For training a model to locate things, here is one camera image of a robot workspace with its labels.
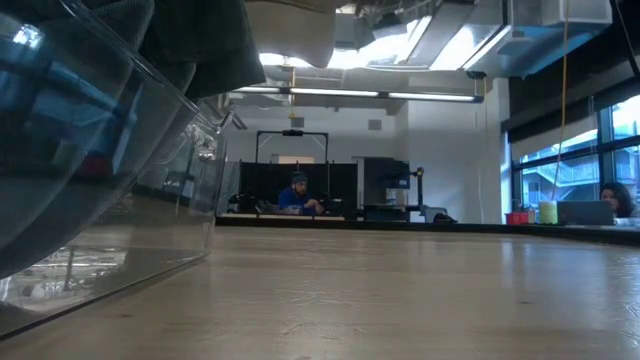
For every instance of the black partition panel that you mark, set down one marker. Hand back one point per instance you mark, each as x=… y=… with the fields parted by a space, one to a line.
x=260 y=180

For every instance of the red box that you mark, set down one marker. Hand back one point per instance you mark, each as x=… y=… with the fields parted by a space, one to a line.
x=517 y=218

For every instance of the grey panel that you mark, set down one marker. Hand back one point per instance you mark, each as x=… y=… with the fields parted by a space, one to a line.
x=231 y=185

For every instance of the long ceiling light fixture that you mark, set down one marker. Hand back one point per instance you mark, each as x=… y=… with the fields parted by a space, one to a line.
x=330 y=92

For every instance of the grey laptop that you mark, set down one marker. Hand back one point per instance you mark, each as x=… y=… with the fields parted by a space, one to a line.
x=585 y=213

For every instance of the black camera rig frame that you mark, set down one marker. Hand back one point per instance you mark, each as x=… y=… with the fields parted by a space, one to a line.
x=292 y=133

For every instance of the black equipment stand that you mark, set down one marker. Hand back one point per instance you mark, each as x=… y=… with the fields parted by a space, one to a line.
x=385 y=175

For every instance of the person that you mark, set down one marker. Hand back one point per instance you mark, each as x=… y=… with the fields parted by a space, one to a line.
x=295 y=197
x=620 y=200

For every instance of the large window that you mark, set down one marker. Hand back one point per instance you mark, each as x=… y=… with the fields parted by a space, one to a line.
x=560 y=170

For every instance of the yellow-green cup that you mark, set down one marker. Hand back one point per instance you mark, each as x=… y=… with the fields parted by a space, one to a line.
x=548 y=212

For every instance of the clear plastic bin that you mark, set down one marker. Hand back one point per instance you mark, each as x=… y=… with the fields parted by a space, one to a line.
x=75 y=150

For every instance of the dark green baseball cap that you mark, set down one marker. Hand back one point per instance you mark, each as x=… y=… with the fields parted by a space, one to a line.
x=210 y=50

